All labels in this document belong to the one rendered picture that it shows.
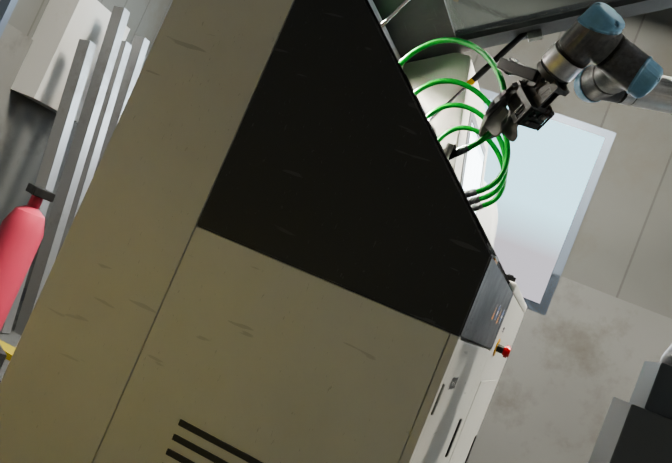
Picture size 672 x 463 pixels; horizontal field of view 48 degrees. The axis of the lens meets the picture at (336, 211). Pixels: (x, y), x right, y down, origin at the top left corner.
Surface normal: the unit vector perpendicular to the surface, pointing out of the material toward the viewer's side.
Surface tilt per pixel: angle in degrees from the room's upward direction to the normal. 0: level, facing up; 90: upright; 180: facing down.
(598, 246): 90
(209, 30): 90
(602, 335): 90
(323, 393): 90
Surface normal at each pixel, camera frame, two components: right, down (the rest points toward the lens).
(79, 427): -0.28, -0.20
